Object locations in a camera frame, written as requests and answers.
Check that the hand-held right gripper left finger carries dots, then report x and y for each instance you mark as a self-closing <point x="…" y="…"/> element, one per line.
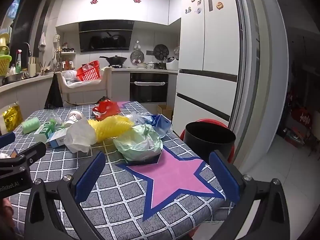
<point x="91" y="173"/>

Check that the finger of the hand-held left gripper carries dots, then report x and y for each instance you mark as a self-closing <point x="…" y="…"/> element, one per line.
<point x="7" y="140"/>
<point x="27" y="155"/>

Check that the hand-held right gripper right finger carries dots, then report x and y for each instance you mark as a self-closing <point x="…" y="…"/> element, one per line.
<point x="223" y="177"/>

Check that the light green bag roll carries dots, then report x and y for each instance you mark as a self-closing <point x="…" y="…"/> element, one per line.
<point x="31" y="125"/>

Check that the white blue cardboard box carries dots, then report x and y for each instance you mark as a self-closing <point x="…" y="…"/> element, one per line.
<point x="56" y="140"/>

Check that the black trash bin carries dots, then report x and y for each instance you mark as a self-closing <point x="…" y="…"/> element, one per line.
<point x="210" y="142"/>

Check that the white plastic bag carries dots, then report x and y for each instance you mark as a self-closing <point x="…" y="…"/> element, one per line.
<point x="80" y="136"/>

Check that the clear plastic bag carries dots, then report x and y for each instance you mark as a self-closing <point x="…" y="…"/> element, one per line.
<point x="138" y="118"/>
<point x="55" y="117"/>

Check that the yellow plastic bag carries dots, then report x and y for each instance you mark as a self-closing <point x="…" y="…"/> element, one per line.
<point x="112" y="127"/>

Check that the pale green plastic bag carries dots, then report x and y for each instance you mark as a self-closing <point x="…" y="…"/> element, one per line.
<point x="140" y="142"/>

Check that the white printed paper cup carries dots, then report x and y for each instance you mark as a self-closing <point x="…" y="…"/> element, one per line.
<point x="75" y="115"/>

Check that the red printed plastic bag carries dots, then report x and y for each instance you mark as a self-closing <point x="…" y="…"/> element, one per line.
<point x="106" y="108"/>

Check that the blue plastic bag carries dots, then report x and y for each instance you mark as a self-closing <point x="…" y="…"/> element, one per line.
<point x="161" y="125"/>

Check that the gold foil bag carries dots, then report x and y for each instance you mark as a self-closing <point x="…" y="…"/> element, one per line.
<point x="12" y="118"/>

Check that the white kitchen counter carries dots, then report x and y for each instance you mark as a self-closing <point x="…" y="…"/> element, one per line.
<point x="25" y="90"/>

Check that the steel basin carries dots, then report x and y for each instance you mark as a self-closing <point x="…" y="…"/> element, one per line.
<point x="12" y="77"/>

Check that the black hanging cloth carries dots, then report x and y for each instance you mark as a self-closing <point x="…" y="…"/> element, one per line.
<point x="53" y="95"/>

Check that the green plastic colander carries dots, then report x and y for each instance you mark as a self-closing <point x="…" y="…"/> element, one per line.
<point x="5" y="65"/>

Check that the dark green cloth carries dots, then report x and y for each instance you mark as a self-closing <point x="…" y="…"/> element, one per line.
<point x="103" y="99"/>

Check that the spray bottle red nozzle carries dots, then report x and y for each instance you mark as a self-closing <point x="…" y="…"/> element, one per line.
<point x="18" y="63"/>

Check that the pile of colourful boxes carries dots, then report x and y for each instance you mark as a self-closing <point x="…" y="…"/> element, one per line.
<point x="296" y="136"/>

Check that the translucent plastic bag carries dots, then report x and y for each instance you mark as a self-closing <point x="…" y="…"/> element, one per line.
<point x="71" y="78"/>

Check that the brown cardboard box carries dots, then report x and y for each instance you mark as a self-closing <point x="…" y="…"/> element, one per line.
<point x="165" y="111"/>

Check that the dark kitchen faucet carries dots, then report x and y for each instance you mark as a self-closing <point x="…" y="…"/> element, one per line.
<point x="28" y="48"/>

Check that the red sack white lettering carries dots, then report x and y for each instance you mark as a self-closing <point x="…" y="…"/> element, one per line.
<point x="301" y="120"/>

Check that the yellow green plastic cups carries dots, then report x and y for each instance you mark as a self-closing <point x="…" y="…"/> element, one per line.
<point x="4" y="42"/>

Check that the spice rack with jars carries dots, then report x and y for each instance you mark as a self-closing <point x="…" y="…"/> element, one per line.
<point x="67" y="61"/>

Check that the red plastic basket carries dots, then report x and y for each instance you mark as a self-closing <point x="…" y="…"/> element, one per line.
<point x="88" y="72"/>

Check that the black built-in oven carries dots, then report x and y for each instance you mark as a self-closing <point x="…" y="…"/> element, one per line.
<point x="148" y="90"/>

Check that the white hanging cloth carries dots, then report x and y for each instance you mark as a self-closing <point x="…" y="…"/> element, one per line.
<point x="42" y="42"/>

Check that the gas stove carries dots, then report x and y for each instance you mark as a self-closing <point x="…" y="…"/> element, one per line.
<point x="115" y="66"/>

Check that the black wok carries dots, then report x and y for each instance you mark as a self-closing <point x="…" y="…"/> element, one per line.
<point x="115" y="59"/>

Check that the white teapot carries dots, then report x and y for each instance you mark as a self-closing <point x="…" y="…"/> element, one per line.
<point x="145" y="65"/>

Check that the kitchen window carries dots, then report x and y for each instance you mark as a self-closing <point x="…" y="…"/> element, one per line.
<point x="22" y="17"/>

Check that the white refrigerator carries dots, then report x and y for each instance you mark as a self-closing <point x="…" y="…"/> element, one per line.
<point x="200" y="55"/>

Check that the steel round hanging rack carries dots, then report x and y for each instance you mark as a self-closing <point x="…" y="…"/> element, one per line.
<point x="137" y="56"/>

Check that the black range hood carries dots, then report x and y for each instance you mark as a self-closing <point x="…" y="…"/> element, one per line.
<point x="105" y="36"/>

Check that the dark round hanging pan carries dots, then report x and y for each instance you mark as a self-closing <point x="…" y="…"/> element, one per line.
<point x="161" y="52"/>

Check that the white upper cabinets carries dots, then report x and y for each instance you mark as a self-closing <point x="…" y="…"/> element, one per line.
<point x="112" y="7"/>

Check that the grey sliding door frame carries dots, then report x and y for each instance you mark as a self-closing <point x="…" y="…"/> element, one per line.
<point x="260" y="67"/>

